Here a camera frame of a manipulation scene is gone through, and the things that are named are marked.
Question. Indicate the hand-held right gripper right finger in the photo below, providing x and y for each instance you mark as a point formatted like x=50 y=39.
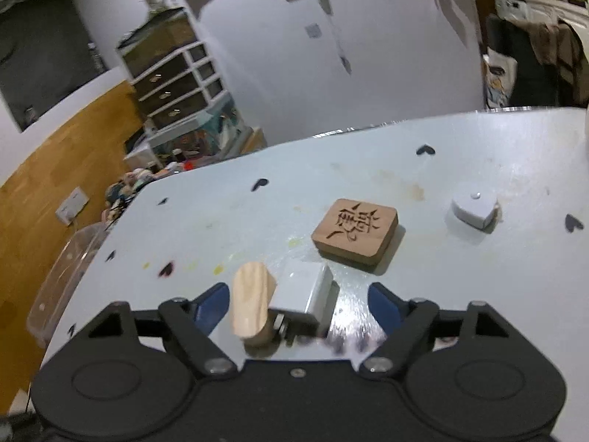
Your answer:
x=384 y=306

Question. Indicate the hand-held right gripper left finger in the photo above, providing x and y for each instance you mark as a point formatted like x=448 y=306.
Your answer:
x=212 y=306

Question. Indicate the oval light wooden block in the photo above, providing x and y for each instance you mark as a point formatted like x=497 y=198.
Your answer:
x=251 y=304

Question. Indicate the white charger plug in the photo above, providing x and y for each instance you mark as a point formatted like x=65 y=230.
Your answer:
x=299 y=290

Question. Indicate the carved square wooden tile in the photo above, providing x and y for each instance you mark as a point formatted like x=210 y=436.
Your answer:
x=354 y=232

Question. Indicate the white heart-shaped box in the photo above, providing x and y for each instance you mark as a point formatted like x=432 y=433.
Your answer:
x=474 y=207

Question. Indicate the pile of stuffed toys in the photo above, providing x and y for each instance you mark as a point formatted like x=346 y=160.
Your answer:
x=129 y=188

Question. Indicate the clear plastic bin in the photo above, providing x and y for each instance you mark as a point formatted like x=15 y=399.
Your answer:
x=64 y=281

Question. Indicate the patterned storage box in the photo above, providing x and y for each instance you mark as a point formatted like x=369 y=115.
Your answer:
x=198 y=129

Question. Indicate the white drawer unit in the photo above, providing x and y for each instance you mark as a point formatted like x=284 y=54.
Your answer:
x=179 y=80

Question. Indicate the white tote bag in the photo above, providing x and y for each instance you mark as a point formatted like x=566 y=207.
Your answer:
x=500 y=78

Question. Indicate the glass fish tank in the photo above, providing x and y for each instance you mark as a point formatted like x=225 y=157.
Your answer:
x=158 y=41

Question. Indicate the chair with clothes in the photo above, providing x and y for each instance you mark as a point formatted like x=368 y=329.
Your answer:
x=543 y=60

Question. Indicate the dark window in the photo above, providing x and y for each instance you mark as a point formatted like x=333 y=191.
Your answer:
x=46 y=55

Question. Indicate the white washing machine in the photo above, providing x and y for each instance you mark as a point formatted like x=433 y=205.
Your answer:
x=524 y=5

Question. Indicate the white wall outlet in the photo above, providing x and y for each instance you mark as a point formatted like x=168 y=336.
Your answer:
x=72 y=205

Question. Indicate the wall switch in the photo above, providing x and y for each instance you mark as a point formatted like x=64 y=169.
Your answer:
x=313 y=30

